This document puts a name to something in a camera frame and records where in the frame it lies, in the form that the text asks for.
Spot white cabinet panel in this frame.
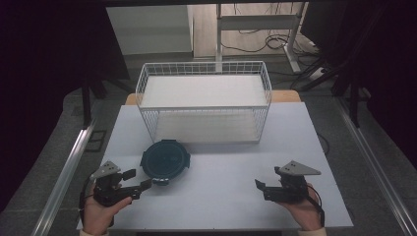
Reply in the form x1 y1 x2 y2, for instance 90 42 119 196
105 4 195 56

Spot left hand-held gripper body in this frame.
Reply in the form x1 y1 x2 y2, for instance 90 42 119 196
89 159 143 207

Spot white metal desk frame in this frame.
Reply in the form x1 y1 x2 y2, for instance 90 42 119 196
214 2 309 74

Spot person's left hand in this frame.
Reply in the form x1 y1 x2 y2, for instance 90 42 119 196
82 187 134 236

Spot left hand-held gripper cable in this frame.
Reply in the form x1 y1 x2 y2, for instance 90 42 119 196
78 176 96 227

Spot black metal stand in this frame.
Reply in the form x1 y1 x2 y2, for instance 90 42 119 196
289 55 373 129
80 73 132 130

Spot white power strip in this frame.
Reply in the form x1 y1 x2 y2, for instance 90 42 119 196
307 66 327 82

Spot person's right hand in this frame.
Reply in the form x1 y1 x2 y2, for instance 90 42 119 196
277 186 325 231

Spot dark square floor plate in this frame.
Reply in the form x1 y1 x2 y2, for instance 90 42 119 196
85 129 108 153

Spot black curtain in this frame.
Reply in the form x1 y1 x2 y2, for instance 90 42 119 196
0 0 131 210
299 0 417 161

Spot dark teal round lid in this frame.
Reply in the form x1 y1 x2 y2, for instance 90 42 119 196
140 139 192 187

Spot black floor cables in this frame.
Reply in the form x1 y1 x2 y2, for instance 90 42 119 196
219 29 321 55

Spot right hand-held gripper cable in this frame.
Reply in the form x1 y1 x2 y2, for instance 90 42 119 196
306 184 327 228

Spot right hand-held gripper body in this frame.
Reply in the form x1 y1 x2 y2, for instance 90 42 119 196
273 159 323 204

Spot aluminium floor rail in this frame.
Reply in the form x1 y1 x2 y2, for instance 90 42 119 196
333 97 417 236
30 117 99 236

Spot thin black cable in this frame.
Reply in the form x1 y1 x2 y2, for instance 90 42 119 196
316 132 330 155

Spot white wire shelf rack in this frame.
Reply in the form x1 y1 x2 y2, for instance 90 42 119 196
135 60 273 145

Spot hand-held gripper cable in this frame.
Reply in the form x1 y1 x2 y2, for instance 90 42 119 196
78 176 96 227
306 184 327 228

